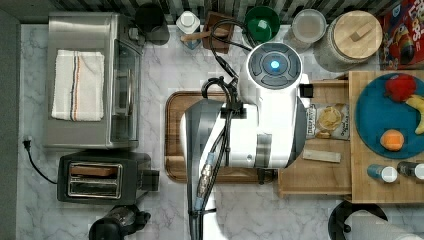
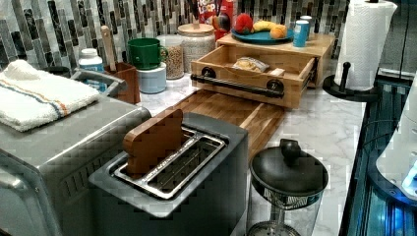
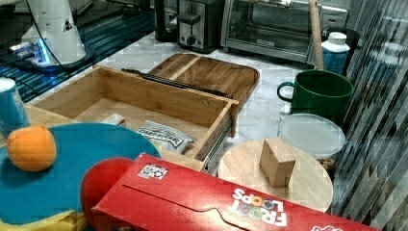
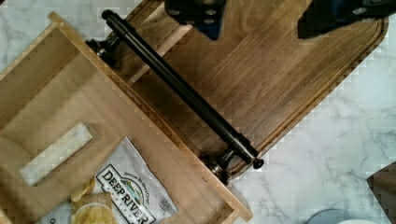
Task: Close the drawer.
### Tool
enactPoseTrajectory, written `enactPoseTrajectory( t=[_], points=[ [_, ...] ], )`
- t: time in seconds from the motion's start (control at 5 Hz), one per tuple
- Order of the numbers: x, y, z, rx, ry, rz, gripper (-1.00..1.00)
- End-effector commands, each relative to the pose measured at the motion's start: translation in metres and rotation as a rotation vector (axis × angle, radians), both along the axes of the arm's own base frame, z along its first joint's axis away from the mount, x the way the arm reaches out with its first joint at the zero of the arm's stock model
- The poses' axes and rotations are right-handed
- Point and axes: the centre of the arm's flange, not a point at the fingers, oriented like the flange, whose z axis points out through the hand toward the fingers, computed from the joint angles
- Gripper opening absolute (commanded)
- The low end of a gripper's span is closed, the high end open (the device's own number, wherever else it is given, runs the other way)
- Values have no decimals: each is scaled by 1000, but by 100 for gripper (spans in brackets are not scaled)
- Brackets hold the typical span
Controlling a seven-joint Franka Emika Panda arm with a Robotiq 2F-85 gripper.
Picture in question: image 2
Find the wooden spatula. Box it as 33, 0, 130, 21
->
100, 26, 116, 72

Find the red plush fruit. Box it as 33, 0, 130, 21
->
234, 13, 253, 34

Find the orange plush fruit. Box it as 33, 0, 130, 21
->
269, 25, 287, 39

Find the light blue round container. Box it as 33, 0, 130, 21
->
138, 62, 166, 93

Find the clear jar of grains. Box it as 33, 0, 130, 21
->
157, 34, 184, 80

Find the wooden cutting board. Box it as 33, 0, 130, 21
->
155, 89, 285, 162

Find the wooden toast slice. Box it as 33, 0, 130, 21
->
123, 109, 185, 178

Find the silver two-slot toaster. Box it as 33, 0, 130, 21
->
89, 113, 248, 236

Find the wooden drawer with black handle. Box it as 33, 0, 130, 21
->
191, 45, 317, 108

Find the silver toaster oven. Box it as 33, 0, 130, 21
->
0, 70, 150, 236

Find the green mug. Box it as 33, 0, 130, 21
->
128, 37, 169, 70

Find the glass French press black lid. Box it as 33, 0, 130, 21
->
245, 139, 328, 236

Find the glass jar with wooden lid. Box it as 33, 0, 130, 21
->
178, 23, 215, 73

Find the wooden drawer cabinet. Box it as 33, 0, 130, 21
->
217, 33, 334, 88

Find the white paper towel roll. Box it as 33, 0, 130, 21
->
334, 0, 397, 90

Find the black paper towel holder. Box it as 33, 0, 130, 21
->
323, 62, 382, 102

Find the white striped towel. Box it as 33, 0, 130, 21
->
0, 59, 99, 132

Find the brown wooden utensil holder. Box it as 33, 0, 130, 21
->
104, 62, 141, 104

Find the teal plate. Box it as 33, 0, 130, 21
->
231, 29, 293, 44

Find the white supplement bottle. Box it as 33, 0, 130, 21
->
79, 48, 107, 91

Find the Froot Loops cereal box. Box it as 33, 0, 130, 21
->
198, 0, 234, 39

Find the blue can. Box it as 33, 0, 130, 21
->
293, 20, 309, 47

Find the yellow plush banana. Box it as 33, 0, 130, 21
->
253, 21, 276, 32

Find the plastic snack bag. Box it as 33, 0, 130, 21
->
233, 57, 268, 73

